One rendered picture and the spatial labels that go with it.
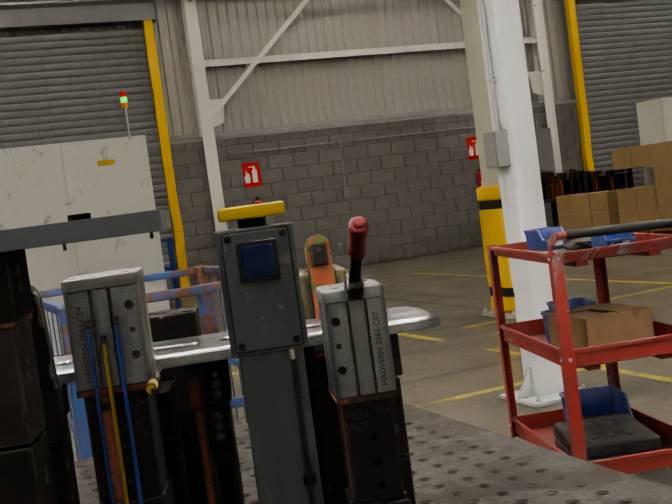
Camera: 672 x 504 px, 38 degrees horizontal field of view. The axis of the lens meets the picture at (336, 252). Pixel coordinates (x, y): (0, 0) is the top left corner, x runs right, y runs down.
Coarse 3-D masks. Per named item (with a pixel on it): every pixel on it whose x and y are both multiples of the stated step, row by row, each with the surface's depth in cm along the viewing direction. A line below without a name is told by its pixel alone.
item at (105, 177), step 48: (48, 144) 879; (96, 144) 895; (144, 144) 912; (0, 192) 862; (48, 192) 878; (96, 192) 894; (144, 192) 912; (96, 240) 894; (144, 240) 912; (48, 288) 877
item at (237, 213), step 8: (224, 208) 86; (232, 208) 86; (240, 208) 86; (248, 208) 86; (256, 208) 86; (264, 208) 86; (272, 208) 86; (280, 208) 86; (224, 216) 86; (232, 216) 86; (240, 216) 86; (248, 216) 86; (256, 216) 86; (264, 216) 86; (240, 224) 88; (248, 224) 88; (256, 224) 88; (264, 224) 88
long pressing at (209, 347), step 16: (400, 320) 116; (416, 320) 116; (432, 320) 117; (192, 336) 130; (208, 336) 127; (224, 336) 125; (320, 336) 114; (160, 352) 118; (176, 352) 113; (192, 352) 113; (208, 352) 113; (224, 352) 113; (64, 368) 112
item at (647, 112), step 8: (640, 104) 1453; (648, 104) 1439; (656, 104) 1425; (664, 104) 1419; (640, 112) 1456; (648, 112) 1441; (656, 112) 1427; (664, 112) 1418; (640, 120) 1458; (648, 120) 1443; (656, 120) 1429; (664, 120) 1418; (640, 128) 1460; (648, 128) 1446; (656, 128) 1431; (664, 128) 1419; (640, 136) 1463; (648, 136) 1448; (656, 136) 1434; (664, 136) 1420; (648, 168) 1457; (648, 176) 1460; (648, 184) 1462
